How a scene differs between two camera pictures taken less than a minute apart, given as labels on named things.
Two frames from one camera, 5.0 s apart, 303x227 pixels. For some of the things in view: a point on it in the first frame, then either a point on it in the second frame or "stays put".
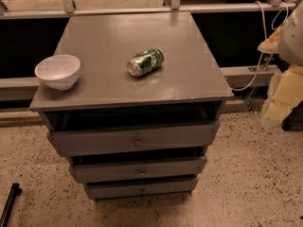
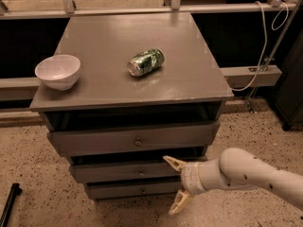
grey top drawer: (80, 142) stays put
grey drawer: (182, 166) stays put
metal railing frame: (67, 8) stays put
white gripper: (293, 42) -> (189, 177)
